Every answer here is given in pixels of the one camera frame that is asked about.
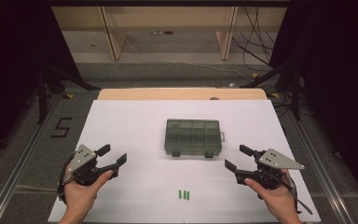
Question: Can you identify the light wooden furniture frame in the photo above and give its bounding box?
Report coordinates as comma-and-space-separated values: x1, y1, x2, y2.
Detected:
51, 6, 288, 62

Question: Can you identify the person's right hand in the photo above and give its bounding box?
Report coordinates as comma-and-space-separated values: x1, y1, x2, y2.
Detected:
244, 169, 300, 219

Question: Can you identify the white table sheet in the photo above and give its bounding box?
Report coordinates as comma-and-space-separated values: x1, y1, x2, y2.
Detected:
47, 99, 322, 224

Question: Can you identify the aluminium floor rail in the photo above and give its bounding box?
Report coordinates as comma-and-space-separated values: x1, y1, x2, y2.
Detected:
0, 92, 63, 224
287, 108, 355, 224

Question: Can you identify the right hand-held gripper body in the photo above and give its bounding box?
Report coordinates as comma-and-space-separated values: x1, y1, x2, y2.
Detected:
244, 148, 306, 190

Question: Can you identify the black metal stand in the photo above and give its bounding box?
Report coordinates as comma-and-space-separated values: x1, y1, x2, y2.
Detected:
240, 59, 302, 121
36, 63, 101, 125

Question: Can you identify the black curtain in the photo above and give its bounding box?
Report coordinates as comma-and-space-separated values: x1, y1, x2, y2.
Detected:
268, 0, 358, 213
0, 0, 82, 162

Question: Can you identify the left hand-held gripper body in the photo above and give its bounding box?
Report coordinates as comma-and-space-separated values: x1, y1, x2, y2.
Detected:
65, 144, 110, 187

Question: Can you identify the white floor cable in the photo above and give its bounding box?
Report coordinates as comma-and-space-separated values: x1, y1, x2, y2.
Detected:
148, 59, 255, 82

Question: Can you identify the grey transparent compartment box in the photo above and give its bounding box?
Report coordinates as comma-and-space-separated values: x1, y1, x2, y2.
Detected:
163, 118, 227, 159

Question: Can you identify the person's left hand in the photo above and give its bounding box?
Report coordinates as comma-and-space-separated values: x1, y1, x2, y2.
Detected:
62, 162, 115, 217

